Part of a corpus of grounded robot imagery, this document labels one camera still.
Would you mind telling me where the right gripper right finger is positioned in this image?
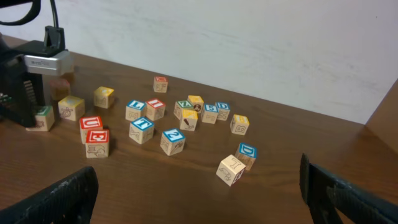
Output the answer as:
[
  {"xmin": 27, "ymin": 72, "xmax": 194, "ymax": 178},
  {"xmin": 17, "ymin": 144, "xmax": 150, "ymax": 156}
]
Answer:
[{"xmin": 299, "ymin": 154, "xmax": 397, "ymax": 224}]

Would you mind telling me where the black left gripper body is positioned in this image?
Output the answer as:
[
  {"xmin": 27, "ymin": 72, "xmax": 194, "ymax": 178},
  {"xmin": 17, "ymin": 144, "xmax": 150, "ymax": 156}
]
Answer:
[{"xmin": 1, "ymin": 38, "xmax": 45, "ymax": 128}]

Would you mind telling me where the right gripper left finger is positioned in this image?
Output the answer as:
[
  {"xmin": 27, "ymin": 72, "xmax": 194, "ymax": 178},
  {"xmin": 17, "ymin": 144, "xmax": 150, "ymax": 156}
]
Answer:
[{"xmin": 1, "ymin": 166, "xmax": 99, "ymax": 223}]

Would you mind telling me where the green B block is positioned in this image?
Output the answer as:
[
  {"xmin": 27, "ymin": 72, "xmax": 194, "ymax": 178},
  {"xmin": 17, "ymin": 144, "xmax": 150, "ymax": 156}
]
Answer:
[{"xmin": 25, "ymin": 106, "xmax": 55, "ymax": 131}]

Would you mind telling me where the red U block upper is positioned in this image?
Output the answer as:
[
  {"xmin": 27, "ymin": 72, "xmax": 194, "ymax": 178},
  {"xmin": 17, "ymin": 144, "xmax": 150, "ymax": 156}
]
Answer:
[{"xmin": 49, "ymin": 78, "xmax": 70, "ymax": 100}]

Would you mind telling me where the red u block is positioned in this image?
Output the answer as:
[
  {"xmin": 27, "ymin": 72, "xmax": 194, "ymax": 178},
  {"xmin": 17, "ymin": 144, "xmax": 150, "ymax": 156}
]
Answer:
[
  {"xmin": 79, "ymin": 116, "xmax": 103, "ymax": 144},
  {"xmin": 49, "ymin": 78, "xmax": 70, "ymax": 100}
]

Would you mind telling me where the red E block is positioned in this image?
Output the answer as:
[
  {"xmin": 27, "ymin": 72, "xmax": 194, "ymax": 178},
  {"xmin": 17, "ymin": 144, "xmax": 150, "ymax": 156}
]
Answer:
[{"xmin": 85, "ymin": 129, "xmax": 110, "ymax": 158}]

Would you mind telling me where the red U block lower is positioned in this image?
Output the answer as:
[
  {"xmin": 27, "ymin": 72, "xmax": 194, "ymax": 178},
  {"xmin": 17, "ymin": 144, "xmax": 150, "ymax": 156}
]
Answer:
[{"xmin": 79, "ymin": 116, "xmax": 103, "ymax": 144}]

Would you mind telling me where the yellow block upper centre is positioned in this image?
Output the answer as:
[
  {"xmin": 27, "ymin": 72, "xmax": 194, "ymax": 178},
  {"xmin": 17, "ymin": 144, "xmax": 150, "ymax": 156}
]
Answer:
[{"xmin": 94, "ymin": 86, "xmax": 114, "ymax": 109}]

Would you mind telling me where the blue D block lower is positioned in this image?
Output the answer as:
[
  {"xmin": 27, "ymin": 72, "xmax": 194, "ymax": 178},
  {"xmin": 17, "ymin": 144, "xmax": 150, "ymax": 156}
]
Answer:
[{"xmin": 234, "ymin": 142, "xmax": 257, "ymax": 170}]

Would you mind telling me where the blue d block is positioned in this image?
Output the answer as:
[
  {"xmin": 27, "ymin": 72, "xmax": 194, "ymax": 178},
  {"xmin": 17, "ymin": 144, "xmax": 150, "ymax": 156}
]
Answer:
[
  {"xmin": 234, "ymin": 142, "xmax": 257, "ymax": 170},
  {"xmin": 215, "ymin": 102, "xmax": 231, "ymax": 121}
]

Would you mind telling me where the plain wood block right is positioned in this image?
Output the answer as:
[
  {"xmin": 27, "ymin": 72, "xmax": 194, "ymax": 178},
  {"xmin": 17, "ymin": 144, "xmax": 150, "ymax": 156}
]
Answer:
[{"xmin": 216, "ymin": 155, "xmax": 246, "ymax": 186}]

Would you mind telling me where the blue T block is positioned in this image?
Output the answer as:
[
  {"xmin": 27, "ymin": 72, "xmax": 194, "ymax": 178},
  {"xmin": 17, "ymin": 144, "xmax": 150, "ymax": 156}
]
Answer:
[{"xmin": 129, "ymin": 117, "xmax": 155, "ymax": 144}]

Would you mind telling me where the yellow 8 block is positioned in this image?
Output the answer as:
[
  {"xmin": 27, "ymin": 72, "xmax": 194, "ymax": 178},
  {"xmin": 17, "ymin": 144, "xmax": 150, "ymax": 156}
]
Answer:
[{"xmin": 230, "ymin": 114, "xmax": 250, "ymax": 135}]

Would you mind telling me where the blue L block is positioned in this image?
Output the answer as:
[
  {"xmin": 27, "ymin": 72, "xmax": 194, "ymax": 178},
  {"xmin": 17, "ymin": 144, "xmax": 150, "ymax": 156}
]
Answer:
[{"xmin": 125, "ymin": 100, "xmax": 146, "ymax": 121}]

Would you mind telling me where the blue 2 block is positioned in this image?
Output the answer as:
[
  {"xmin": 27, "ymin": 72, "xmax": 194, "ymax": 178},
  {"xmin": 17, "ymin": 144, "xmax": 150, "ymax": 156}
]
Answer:
[{"xmin": 160, "ymin": 128, "xmax": 186, "ymax": 156}]

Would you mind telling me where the red I block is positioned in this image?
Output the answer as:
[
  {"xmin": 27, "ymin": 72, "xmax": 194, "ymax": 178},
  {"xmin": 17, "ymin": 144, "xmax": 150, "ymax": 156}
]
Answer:
[{"xmin": 146, "ymin": 98, "xmax": 165, "ymax": 121}]

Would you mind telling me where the blue D block upper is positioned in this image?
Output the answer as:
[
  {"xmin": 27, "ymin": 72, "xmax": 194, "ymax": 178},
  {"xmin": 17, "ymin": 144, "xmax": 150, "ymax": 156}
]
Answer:
[{"xmin": 215, "ymin": 102, "xmax": 231, "ymax": 121}]

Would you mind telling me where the blue 5 block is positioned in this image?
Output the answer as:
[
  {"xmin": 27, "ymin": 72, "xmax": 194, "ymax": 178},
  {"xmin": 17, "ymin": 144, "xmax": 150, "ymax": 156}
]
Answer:
[{"xmin": 201, "ymin": 104, "xmax": 219, "ymax": 124}]

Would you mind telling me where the red H block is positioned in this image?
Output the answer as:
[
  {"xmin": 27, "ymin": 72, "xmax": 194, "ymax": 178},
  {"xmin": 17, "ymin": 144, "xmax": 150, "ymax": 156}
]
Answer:
[{"xmin": 153, "ymin": 77, "xmax": 169, "ymax": 93}]

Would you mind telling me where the yellow block below Z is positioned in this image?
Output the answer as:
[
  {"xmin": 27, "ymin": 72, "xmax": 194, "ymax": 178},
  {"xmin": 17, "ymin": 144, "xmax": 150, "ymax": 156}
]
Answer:
[{"xmin": 180, "ymin": 110, "xmax": 198, "ymax": 131}]

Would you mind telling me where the green Z block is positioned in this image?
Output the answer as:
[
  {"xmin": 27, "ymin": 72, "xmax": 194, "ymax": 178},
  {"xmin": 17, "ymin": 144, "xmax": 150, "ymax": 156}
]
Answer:
[{"xmin": 174, "ymin": 100, "xmax": 193, "ymax": 119}]

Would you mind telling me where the yellow block top right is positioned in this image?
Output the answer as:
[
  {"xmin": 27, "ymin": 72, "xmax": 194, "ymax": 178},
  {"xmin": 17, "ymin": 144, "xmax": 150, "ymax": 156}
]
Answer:
[{"xmin": 187, "ymin": 95, "xmax": 204, "ymax": 114}]

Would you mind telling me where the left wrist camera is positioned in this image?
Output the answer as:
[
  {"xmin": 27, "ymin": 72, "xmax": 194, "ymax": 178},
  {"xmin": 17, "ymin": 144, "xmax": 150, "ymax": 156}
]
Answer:
[{"xmin": 14, "ymin": 26, "xmax": 74, "ymax": 77}]

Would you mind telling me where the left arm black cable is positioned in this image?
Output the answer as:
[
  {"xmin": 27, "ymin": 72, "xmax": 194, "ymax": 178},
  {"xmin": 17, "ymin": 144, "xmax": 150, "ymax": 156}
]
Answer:
[{"xmin": 0, "ymin": 0, "xmax": 60, "ymax": 29}]

